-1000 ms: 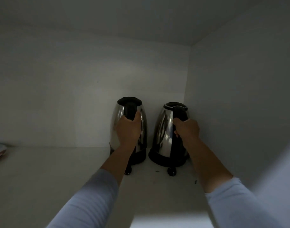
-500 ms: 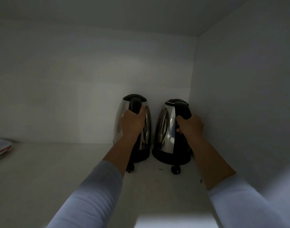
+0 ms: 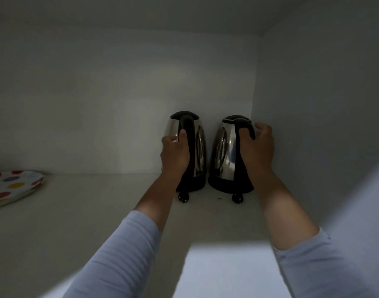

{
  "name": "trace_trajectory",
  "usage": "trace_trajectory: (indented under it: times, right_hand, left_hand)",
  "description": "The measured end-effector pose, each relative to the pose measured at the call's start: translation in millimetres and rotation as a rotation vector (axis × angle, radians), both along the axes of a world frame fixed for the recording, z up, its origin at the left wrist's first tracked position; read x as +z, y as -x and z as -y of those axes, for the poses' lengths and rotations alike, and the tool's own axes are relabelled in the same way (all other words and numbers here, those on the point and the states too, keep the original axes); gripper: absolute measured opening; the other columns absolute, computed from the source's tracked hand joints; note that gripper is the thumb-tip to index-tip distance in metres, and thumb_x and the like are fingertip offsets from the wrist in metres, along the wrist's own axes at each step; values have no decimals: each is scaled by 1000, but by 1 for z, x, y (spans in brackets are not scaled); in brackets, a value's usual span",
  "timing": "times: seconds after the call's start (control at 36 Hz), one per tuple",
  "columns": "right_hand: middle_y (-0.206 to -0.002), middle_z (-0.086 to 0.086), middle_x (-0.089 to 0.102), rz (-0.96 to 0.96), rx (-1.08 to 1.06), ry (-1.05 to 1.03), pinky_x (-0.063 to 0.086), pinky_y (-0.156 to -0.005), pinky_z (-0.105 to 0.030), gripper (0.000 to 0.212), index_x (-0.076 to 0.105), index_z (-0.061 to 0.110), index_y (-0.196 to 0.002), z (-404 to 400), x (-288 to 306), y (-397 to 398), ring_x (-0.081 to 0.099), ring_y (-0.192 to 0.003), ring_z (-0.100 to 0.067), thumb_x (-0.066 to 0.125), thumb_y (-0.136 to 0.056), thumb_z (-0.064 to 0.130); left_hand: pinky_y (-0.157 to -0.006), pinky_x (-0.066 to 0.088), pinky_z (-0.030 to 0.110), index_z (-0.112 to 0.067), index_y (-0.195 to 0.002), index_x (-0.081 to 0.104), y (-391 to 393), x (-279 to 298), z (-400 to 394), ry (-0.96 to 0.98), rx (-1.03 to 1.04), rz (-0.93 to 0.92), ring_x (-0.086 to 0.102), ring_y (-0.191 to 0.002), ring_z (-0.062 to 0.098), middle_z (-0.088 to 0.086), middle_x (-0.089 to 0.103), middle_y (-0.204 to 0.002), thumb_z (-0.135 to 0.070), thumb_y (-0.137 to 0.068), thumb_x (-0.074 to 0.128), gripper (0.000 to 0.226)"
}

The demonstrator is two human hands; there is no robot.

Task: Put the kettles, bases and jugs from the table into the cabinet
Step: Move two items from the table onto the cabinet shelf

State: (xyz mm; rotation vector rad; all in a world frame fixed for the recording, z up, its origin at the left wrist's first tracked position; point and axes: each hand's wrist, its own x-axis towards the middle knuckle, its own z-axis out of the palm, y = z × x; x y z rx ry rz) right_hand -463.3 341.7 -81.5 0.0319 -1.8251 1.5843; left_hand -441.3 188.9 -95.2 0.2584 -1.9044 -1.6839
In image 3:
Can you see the person's left hand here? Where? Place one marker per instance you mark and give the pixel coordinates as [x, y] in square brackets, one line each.
[174, 155]

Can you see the person's left forearm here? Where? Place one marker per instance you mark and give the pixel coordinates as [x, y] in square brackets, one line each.
[130, 251]

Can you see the black round kettle base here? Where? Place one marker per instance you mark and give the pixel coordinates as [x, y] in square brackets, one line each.
[237, 198]
[183, 198]

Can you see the polka dot plate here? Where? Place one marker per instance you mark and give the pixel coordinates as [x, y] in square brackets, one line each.
[12, 186]

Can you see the person's right forearm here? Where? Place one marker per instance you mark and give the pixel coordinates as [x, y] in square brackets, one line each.
[301, 245]

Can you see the stainless steel kettle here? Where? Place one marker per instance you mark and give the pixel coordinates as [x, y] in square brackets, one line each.
[198, 145]
[223, 148]

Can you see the person's right hand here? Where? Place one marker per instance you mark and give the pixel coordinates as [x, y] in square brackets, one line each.
[259, 155]

